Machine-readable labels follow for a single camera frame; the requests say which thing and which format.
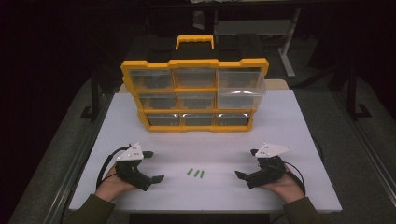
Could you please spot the clear plastic drawer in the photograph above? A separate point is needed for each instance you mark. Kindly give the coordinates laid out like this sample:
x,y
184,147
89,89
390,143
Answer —
x,y
239,99

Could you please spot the black metal stand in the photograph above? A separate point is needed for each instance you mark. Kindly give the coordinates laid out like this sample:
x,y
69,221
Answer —
x,y
95,93
352,90

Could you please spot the white desk frame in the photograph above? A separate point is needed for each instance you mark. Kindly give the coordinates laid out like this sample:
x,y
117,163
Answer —
x,y
286,62

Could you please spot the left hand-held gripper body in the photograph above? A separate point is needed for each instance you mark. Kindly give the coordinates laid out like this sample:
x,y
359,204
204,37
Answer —
x,y
130,171

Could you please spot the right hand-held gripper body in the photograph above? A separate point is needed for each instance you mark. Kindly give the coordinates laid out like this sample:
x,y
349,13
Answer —
x,y
267,171

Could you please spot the small green plastic piece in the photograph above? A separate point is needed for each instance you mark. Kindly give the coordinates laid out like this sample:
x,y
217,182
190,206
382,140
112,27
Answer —
x,y
202,174
190,171
196,173

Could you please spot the person's left hand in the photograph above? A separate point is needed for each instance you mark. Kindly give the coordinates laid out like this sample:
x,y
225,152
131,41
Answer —
x,y
109,186

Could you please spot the person's right hand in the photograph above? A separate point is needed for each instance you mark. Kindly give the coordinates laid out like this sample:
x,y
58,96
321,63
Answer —
x,y
288,188

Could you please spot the aluminium frame rail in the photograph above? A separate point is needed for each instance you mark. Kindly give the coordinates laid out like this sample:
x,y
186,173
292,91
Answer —
x,y
367,146
77,161

